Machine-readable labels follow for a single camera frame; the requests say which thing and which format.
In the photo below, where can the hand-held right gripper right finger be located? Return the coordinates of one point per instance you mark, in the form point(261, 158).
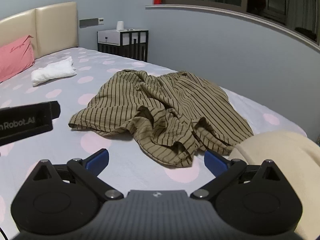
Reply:
point(215, 162)

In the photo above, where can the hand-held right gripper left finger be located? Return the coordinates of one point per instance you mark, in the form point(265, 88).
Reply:
point(98, 158)

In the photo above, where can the brown striped shorts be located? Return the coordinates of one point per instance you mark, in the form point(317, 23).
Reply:
point(160, 105)

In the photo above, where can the white folded cloth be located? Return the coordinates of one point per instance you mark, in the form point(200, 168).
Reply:
point(53, 71)

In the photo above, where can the pink pillow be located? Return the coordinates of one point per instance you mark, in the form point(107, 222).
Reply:
point(15, 57)

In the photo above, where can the cream cloth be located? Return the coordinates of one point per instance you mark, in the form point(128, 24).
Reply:
point(287, 152)

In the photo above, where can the beige padded headboard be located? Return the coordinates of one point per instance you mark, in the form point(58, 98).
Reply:
point(55, 27)

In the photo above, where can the black and white nightstand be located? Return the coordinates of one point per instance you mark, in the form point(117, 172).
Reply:
point(110, 37)

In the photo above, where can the white cup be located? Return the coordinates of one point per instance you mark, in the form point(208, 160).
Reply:
point(120, 26)

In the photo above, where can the small red container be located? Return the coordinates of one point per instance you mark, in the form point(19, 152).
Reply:
point(157, 1)

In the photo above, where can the grey wall control panel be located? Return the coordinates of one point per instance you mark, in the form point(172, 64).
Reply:
point(90, 22)

